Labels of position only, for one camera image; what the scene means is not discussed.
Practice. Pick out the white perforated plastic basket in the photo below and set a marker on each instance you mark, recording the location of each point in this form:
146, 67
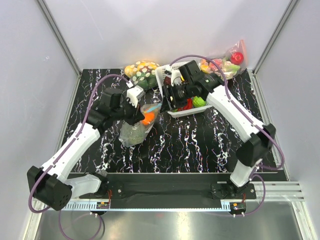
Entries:
166, 71

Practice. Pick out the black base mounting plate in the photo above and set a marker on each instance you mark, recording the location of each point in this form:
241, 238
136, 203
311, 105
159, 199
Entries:
177, 189

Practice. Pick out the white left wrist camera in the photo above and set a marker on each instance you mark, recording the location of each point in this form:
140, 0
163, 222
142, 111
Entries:
134, 94

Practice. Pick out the green fake custard apple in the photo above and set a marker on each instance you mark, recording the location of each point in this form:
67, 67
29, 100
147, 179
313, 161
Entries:
198, 102

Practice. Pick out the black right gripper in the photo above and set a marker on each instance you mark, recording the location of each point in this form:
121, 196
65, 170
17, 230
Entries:
168, 91

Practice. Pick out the white-dotted clear food bag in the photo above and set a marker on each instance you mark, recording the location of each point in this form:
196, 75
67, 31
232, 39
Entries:
142, 74

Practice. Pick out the white slotted cable duct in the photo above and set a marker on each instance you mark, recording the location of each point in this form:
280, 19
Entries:
115, 206

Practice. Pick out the clear blue-zip food bag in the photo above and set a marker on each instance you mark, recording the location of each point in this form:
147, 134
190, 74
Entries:
155, 107

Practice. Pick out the dark brown fake passionfruit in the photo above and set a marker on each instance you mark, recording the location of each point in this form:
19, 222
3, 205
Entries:
167, 81

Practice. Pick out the green netted fake melon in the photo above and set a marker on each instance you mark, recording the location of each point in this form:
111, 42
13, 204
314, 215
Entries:
131, 135

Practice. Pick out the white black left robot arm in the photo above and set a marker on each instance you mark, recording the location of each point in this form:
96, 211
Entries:
50, 183

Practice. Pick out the orange fake tomato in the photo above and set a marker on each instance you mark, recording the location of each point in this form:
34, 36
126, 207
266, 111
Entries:
149, 117

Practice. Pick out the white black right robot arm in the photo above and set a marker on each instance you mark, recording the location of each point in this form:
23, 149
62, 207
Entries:
257, 137

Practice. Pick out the aluminium frame rail right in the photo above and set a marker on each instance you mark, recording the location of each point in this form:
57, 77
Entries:
288, 71

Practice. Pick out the aluminium frame rail left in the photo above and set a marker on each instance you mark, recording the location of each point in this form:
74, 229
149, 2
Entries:
33, 219

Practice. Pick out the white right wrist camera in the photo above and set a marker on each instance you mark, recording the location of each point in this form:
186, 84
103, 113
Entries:
176, 78

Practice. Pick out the red fake lobster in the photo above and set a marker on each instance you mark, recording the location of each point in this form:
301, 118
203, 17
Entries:
188, 106

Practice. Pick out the red fake apple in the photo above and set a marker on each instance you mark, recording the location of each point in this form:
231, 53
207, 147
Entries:
237, 58

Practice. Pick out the pink-dotted clear food bag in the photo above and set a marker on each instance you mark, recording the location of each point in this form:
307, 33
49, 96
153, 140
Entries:
223, 61

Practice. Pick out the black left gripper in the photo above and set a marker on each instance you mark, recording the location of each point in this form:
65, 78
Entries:
136, 116

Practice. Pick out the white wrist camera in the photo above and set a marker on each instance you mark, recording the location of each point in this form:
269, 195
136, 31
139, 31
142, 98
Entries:
134, 94
176, 78

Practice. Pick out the aluminium frame rail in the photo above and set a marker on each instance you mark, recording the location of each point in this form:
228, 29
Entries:
33, 219
288, 71

